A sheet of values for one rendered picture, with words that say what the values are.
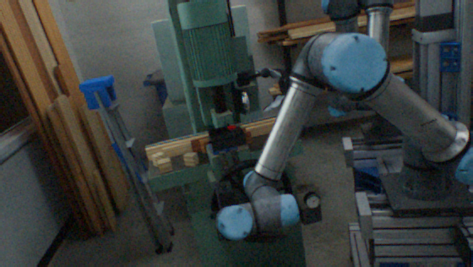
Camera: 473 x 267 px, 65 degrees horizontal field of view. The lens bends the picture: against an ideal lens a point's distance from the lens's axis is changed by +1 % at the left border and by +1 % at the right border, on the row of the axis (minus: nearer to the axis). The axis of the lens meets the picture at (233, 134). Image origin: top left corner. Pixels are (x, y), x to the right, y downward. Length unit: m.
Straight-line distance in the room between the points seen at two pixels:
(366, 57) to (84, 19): 3.39
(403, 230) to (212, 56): 0.85
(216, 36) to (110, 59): 2.65
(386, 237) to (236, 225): 0.57
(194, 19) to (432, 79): 0.81
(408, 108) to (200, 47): 0.76
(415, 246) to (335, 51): 0.73
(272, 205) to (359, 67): 0.37
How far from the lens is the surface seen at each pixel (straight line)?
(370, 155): 1.67
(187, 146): 1.50
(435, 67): 1.33
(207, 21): 1.34
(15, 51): 2.69
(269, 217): 0.87
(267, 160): 0.96
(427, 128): 0.95
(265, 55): 3.85
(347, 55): 0.78
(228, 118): 1.45
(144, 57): 3.86
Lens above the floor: 1.45
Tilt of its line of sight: 20 degrees down
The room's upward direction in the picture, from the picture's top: 10 degrees counter-clockwise
